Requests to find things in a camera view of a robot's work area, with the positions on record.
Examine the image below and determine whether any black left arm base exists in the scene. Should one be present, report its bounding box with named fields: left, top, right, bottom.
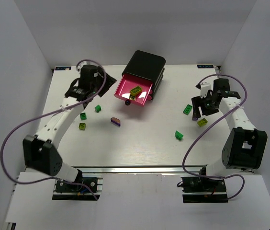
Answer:
left=52, top=173, right=103, bottom=201

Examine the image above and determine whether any lime lego brick with studs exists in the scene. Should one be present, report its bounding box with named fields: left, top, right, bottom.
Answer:
left=130, top=86, right=142, bottom=96

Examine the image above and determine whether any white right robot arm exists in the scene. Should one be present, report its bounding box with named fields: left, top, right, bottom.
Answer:
left=191, top=78, right=268, bottom=177

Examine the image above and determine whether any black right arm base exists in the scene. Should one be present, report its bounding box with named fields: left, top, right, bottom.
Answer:
left=177, top=176, right=228, bottom=204

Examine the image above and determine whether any small green lego brick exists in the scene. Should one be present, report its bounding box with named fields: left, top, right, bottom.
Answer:
left=95, top=105, right=101, bottom=113

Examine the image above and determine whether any green lego brick upside down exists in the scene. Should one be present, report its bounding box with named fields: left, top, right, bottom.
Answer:
left=80, top=113, right=87, bottom=120

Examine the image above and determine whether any lime lego brick right side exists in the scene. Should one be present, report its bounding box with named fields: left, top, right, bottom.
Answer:
left=197, top=118, right=208, bottom=127

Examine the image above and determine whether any blue label left corner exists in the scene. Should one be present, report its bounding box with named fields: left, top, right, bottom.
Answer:
left=55, top=66, right=71, bottom=71

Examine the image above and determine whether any green sloped lego brick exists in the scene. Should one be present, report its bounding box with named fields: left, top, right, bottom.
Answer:
left=175, top=130, right=183, bottom=140

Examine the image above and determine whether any purple curved butterfly lego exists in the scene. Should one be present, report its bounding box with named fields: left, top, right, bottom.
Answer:
left=111, top=117, right=121, bottom=127

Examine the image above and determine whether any pink drawer with black knob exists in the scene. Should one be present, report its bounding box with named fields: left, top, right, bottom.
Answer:
left=114, top=74, right=153, bottom=107

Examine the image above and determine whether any aluminium front rail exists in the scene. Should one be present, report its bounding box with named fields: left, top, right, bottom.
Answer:
left=24, top=165, right=253, bottom=175

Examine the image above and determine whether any lime lego brick upside down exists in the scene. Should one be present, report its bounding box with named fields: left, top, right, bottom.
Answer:
left=79, top=123, right=86, bottom=130

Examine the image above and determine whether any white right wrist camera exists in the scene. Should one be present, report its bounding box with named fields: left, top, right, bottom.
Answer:
left=196, top=82, right=212, bottom=99

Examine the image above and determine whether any black drawer cabinet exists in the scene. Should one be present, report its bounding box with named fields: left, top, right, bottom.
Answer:
left=122, top=50, right=166, bottom=101

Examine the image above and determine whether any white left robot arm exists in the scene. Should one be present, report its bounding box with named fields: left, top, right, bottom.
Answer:
left=22, top=65, right=117, bottom=184

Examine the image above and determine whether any green flat lego brick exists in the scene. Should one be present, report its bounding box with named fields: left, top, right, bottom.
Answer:
left=183, top=104, right=193, bottom=115

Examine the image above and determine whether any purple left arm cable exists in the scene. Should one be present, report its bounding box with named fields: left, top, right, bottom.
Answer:
left=0, top=59, right=107, bottom=201

